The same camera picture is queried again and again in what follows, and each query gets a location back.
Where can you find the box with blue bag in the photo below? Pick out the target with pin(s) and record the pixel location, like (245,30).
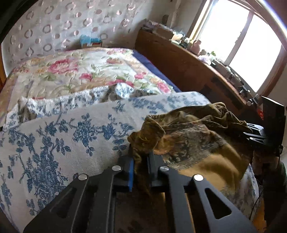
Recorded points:
(90,40)

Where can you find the person's right hand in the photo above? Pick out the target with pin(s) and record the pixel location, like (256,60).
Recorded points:
(260,162)

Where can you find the small round fan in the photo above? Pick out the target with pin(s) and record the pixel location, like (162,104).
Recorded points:
(166,19)

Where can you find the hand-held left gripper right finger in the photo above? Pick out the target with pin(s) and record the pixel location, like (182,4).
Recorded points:
(153,170)

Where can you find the floral window curtain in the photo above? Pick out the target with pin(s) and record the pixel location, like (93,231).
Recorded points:
(176,13)

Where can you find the circle patterned sheer curtain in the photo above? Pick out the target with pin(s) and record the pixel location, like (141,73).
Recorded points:
(56,26)

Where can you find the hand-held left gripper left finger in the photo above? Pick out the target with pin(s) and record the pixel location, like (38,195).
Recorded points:
(131,174)

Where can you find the pile of folded cloth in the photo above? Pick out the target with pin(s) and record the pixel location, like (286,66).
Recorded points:
(150,23)

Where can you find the blue floral white blanket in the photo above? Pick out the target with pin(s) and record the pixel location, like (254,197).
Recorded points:
(56,134)

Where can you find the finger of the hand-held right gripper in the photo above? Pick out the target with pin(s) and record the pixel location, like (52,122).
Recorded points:
(254,127)
(254,136)

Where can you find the person's right forearm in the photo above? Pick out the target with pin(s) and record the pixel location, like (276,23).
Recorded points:
(275,192)

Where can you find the window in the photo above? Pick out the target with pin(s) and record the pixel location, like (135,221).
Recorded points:
(246,44)

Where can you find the cardboard box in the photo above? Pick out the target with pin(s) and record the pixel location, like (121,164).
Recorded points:
(166,31)

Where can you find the wooden cabinet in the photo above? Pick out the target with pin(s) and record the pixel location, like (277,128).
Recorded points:
(179,65)

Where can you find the white cloth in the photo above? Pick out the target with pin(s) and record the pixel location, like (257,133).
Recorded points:
(205,59)

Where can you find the gold patterned garment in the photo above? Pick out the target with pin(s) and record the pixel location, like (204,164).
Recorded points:
(201,152)

